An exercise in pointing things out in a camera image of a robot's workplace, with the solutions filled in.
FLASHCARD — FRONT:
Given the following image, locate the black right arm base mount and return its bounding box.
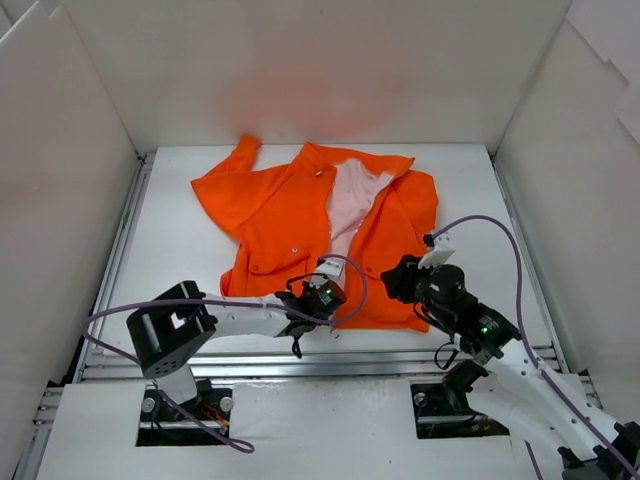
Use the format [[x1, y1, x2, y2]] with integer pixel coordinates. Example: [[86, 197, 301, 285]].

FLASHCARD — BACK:
[[411, 360, 509, 440]]

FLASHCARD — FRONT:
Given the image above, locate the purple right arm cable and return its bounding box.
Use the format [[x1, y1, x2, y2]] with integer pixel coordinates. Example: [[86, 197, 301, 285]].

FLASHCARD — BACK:
[[424, 214, 640, 480]]

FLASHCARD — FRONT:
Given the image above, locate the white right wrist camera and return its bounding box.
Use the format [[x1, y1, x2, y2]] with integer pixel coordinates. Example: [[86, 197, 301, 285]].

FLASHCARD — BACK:
[[418, 232, 456, 269]]

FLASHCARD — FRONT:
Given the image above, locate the aluminium table frame rail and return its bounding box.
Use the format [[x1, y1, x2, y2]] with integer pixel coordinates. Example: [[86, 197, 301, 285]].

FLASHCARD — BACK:
[[29, 152, 596, 426]]

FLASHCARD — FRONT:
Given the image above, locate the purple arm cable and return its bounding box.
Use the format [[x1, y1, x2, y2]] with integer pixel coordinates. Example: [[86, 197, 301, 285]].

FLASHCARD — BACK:
[[424, 214, 640, 480], [82, 253, 369, 454]]

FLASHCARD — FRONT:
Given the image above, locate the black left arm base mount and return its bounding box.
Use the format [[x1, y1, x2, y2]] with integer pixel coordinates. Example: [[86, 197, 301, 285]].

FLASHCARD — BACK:
[[136, 379, 233, 447]]

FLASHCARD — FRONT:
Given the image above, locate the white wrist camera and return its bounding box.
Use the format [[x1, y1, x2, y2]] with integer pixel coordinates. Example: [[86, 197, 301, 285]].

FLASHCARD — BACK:
[[418, 232, 456, 269], [309, 258, 345, 287]]

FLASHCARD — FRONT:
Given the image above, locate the orange jacket with pink lining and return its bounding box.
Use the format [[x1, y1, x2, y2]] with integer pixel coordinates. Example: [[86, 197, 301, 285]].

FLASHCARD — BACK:
[[191, 136, 439, 333]]

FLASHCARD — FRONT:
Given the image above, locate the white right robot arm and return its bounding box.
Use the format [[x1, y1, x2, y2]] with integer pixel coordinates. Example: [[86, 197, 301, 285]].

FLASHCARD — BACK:
[[381, 255, 639, 479]]

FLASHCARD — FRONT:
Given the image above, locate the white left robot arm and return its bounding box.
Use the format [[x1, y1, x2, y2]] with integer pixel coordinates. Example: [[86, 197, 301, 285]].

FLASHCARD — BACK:
[[126, 276, 346, 381]]

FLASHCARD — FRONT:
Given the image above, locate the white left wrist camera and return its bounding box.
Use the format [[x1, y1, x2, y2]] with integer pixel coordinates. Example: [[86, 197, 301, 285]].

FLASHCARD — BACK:
[[309, 258, 345, 287]]

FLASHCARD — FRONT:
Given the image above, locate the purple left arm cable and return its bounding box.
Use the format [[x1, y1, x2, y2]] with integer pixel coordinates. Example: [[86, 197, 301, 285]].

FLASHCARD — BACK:
[[82, 253, 369, 454]]

